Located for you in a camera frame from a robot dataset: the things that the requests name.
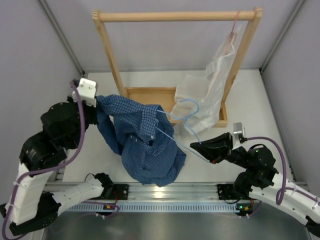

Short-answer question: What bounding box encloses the grey slotted cable duct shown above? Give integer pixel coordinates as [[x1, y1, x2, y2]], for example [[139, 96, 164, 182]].
[[67, 202, 252, 213]]

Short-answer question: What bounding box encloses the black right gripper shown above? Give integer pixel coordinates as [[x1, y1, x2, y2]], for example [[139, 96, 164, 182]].
[[189, 132, 251, 169]]

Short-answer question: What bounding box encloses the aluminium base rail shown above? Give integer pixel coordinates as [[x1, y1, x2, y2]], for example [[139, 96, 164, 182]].
[[42, 181, 308, 202]]

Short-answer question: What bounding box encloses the blue wire hanger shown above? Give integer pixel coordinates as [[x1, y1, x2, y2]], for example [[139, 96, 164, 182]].
[[156, 98, 210, 163]]

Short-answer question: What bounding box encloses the white shirt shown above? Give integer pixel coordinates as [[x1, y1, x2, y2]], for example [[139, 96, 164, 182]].
[[171, 25, 242, 136]]

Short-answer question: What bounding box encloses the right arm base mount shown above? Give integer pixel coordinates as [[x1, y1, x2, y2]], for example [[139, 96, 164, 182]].
[[217, 183, 255, 204]]

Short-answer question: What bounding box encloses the pink wire hanger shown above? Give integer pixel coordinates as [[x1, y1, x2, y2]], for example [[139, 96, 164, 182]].
[[223, 10, 241, 56]]

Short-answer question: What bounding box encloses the aluminium frame post right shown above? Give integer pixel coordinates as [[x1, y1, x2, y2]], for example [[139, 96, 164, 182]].
[[259, 0, 307, 74]]

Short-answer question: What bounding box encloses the blue checked shirt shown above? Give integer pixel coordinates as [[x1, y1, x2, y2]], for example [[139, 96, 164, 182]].
[[97, 94, 187, 187]]

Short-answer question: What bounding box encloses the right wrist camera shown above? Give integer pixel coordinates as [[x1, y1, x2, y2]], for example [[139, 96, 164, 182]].
[[232, 122, 247, 150]]

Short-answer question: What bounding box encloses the wooden clothes rack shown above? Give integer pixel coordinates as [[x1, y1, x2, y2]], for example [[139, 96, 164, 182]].
[[92, 7, 263, 128]]

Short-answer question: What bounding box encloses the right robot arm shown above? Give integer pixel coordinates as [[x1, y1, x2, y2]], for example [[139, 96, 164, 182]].
[[189, 132, 320, 237]]

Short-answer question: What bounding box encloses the aluminium frame post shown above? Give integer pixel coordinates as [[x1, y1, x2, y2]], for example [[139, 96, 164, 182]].
[[259, 0, 307, 74], [36, 0, 85, 76]]

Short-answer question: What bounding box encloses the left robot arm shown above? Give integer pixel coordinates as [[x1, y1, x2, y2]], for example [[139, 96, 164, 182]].
[[0, 99, 114, 239]]

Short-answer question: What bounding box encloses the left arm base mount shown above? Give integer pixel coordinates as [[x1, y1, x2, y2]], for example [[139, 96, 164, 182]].
[[94, 173, 129, 211]]

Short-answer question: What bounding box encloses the aluminium frame post left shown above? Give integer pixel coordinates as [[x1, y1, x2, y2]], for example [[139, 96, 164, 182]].
[[36, 0, 85, 76]]

